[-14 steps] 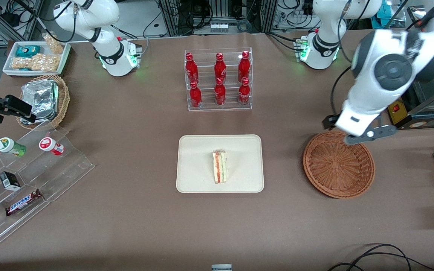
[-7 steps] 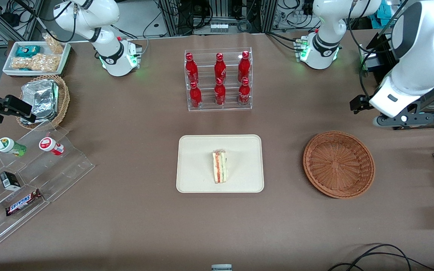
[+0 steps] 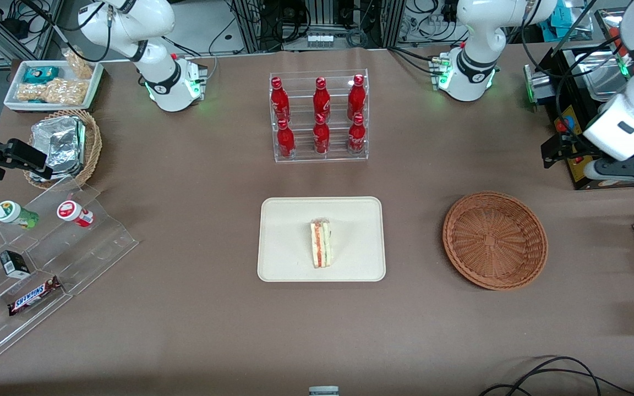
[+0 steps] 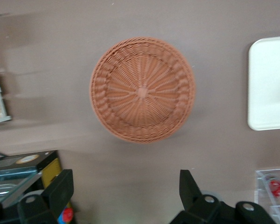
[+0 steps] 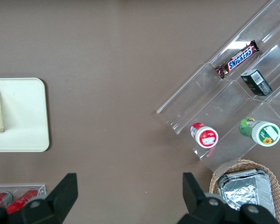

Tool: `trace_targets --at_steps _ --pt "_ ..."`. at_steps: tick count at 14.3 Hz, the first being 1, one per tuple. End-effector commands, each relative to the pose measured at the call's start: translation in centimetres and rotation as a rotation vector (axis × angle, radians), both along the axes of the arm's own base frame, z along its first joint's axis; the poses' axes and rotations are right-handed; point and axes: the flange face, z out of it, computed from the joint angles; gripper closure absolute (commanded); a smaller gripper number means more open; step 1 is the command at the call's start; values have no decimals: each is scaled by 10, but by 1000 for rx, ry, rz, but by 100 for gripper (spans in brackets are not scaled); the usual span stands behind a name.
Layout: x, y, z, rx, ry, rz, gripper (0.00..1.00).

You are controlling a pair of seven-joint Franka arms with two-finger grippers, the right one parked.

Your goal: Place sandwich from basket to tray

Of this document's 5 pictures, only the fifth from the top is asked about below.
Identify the green cup white lid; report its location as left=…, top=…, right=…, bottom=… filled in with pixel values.
left=238, top=117, right=280, bottom=147

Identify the clear acrylic stepped stand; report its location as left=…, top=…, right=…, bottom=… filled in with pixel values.
left=151, top=0, right=280, bottom=173

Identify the tan wicker basket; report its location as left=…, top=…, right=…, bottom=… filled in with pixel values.
left=208, top=159, right=280, bottom=223

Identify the aluminium foil container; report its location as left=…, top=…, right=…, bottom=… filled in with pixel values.
left=217, top=168, right=277, bottom=218

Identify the clear acrylic bottle rack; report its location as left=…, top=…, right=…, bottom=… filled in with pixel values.
left=0, top=183, right=47, bottom=210

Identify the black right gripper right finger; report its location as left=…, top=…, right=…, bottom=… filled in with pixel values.
left=176, top=172, right=280, bottom=224

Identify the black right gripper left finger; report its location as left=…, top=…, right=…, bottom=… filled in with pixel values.
left=0, top=172, right=79, bottom=224

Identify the snickers bar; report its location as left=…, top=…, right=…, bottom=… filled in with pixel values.
left=214, top=39, right=260, bottom=79

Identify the cream rectangular tray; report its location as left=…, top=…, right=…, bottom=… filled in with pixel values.
left=0, top=77, right=50, bottom=153

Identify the small black box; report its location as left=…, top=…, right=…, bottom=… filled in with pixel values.
left=240, top=68, right=273, bottom=97

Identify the red cup white lid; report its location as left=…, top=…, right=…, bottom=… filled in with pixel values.
left=189, top=122, right=219, bottom=149

